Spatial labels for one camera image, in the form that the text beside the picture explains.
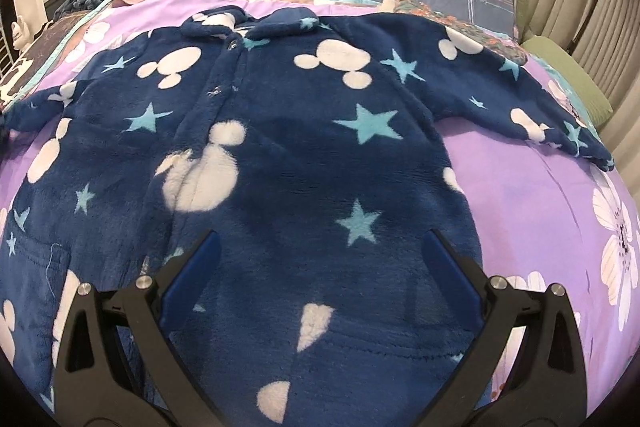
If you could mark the green cushion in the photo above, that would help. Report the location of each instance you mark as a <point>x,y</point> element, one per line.
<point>571,83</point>

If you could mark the navy fleece star pajama top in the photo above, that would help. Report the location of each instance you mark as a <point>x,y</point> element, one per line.
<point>309,144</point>

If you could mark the folded floral clothes stack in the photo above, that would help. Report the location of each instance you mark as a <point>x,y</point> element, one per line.
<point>499,43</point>

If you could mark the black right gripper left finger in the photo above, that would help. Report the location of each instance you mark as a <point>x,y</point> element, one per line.
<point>93,383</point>

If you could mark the purple floral bed sheet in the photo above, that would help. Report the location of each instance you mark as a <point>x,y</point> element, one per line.
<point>532,208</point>

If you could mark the dark patterned bed cover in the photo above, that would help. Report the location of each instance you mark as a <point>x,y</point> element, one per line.
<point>43,56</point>

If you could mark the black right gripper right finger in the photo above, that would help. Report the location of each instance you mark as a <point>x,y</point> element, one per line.
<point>547,383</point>

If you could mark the beige curtain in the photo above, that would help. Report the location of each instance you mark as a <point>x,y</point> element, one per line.
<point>609,54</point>

